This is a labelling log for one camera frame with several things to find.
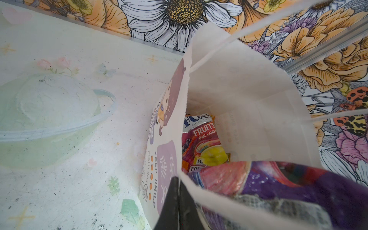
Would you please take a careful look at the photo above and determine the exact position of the white flower-print paper bag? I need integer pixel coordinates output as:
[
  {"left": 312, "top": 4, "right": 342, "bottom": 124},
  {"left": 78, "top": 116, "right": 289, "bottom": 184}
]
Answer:
[{"left": 140, "top": 1, "right": 368, "bottom": 230}]

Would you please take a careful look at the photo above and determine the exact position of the orange Fox's fruits bag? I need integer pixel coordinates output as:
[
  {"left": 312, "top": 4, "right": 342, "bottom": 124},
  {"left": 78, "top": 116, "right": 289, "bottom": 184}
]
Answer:
[
  {"left": 182, "top": 114, "right": 229, "bottom": 167},
  {"left": 182, "top": 160, "right": 204, "bottom": 173}
]

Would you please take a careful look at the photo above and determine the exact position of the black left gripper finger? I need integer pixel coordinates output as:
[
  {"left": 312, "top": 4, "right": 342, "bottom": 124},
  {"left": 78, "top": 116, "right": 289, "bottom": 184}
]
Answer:
[{"left": 154, "top": 177, "right": 204, "bottom": 230}]

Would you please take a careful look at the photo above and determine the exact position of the purple candy bag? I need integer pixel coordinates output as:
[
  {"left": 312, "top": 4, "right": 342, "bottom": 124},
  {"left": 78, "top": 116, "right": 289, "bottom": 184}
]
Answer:
[{"left": 188, "top": 161, "right": 368, "bottom": 230}]

